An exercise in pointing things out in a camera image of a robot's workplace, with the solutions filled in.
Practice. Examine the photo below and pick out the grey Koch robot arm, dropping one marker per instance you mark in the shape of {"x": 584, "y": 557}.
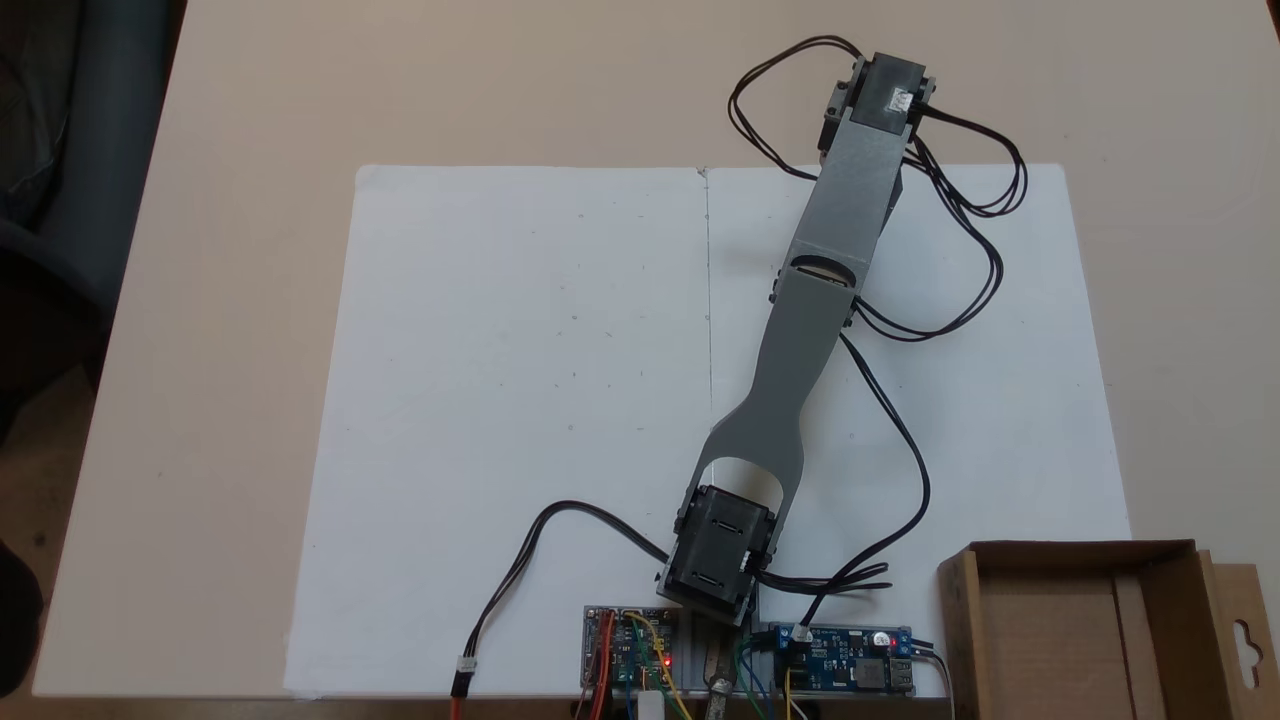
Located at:
{"x": 820, "y": 320}

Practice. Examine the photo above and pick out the blue circuit board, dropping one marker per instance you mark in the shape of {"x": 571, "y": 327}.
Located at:
{"x": 850, "y": 665}

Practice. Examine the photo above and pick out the brown cardboard box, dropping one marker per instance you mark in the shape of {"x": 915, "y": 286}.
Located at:
{"x": 1060, "y": 640}

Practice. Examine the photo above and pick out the grey circuit board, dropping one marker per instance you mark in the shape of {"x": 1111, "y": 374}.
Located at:
{"x": 625, "y": 650}

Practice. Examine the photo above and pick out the metal table clamp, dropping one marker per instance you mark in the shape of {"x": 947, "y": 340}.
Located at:
{"x": 719, "y": 690}

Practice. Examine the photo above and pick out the white plastic connector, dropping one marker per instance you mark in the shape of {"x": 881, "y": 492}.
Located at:
{"x": 651, "y": 705}

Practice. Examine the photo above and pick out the dark office chair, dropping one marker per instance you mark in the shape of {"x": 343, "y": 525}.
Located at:
{"x": 60, "y": 200}

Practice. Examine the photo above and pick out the person's foot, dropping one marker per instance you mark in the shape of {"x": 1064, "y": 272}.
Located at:
{"x": 18, "y": 620}

